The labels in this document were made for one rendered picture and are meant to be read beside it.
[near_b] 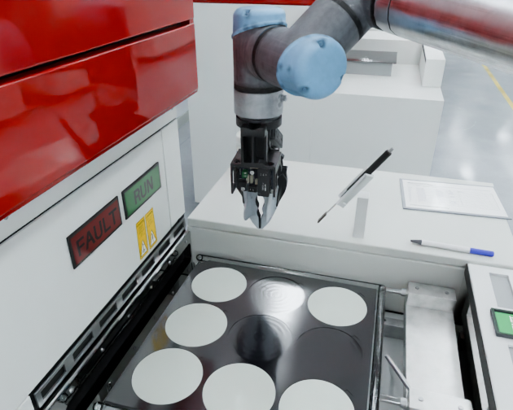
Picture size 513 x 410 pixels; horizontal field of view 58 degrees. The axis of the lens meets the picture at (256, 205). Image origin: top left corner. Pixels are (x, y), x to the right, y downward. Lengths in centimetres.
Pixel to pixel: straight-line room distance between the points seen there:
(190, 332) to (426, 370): 37
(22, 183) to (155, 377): 36
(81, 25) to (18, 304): 31
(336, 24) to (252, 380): 49
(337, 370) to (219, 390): 17
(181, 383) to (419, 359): 36
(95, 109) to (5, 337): 26
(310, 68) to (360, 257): 43
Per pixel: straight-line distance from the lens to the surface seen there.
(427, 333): 84
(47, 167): 49
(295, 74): 56
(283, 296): 83
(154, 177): 79
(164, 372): 72
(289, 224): 91
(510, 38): 51
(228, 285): 86
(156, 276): 83
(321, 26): 59
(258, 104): 68
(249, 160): 70
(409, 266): 89
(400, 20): 58
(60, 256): 62
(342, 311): 81
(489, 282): 85
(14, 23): 46
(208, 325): 78
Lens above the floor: 143
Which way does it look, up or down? 29 degrees down
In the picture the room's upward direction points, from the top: straight up
